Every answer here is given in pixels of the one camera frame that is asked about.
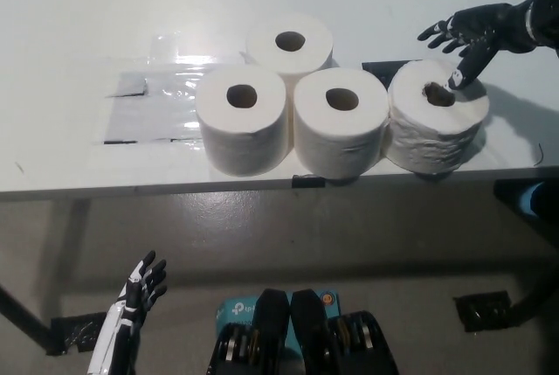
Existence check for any clear glossy tape patch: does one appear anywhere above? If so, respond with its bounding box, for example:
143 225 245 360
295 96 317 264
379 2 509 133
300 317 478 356
91 33 252 147

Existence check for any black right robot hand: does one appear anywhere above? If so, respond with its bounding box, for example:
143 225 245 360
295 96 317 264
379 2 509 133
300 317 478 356
417 1 536 90

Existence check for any black and blue object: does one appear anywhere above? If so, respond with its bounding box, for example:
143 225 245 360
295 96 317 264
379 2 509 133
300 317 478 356
493 178 559 223

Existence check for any smooth white toilet paper roll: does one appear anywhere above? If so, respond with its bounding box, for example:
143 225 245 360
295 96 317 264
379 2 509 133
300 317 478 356
245 13 335 79
292 67 390 177
195 65 293 177

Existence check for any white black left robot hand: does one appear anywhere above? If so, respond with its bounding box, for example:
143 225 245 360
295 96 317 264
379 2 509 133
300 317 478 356
86 250 169 375

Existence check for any black square tape patch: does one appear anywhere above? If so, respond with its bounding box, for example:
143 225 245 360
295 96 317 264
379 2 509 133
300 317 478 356
361 59 411 87

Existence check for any teal tp-link box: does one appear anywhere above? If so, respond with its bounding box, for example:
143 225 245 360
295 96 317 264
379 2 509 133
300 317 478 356
213 289 342 354

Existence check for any small black tape strip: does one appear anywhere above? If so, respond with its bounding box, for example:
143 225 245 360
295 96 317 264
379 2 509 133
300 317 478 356
291 175 327 189

